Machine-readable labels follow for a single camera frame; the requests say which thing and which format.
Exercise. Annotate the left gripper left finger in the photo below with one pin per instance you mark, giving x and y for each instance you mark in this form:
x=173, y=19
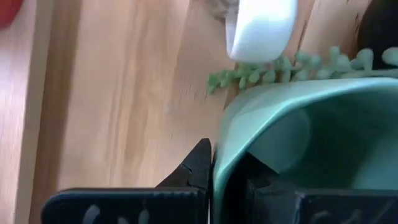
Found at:
x=124, y=205

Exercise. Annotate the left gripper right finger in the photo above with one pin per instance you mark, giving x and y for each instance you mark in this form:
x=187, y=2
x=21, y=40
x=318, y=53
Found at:
x=311, y=208

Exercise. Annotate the mint green mug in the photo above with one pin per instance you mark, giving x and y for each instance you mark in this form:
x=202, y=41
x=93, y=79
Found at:
x=280, y=102

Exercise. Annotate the white patterned mug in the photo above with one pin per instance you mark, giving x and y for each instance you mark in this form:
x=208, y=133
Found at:
x=261, y=31

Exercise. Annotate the red mug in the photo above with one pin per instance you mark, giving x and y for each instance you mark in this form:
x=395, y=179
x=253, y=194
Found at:
x=7, y=11

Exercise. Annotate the succulent in black pot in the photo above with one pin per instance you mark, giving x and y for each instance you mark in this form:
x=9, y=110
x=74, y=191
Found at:
x=311, y=68

